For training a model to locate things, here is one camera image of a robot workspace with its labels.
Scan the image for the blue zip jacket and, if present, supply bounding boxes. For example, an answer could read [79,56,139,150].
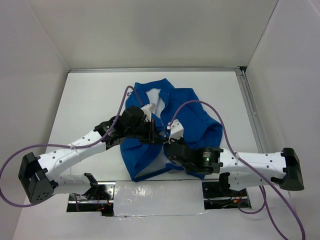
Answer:
[120,78,223,182]

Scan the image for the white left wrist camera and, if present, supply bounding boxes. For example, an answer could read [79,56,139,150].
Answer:
[140,103,157,122]

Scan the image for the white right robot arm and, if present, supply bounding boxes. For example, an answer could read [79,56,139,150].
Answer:
[164,138,305,196]

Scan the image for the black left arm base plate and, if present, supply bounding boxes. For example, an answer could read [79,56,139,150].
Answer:
[66,173,116,217]

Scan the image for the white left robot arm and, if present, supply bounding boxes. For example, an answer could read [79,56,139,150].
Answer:
[18,103,162,205]

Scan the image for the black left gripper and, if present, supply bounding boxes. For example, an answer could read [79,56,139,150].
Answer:
[125,118,163,145]

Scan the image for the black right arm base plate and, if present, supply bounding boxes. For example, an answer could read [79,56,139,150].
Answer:
[202,172,251,210]

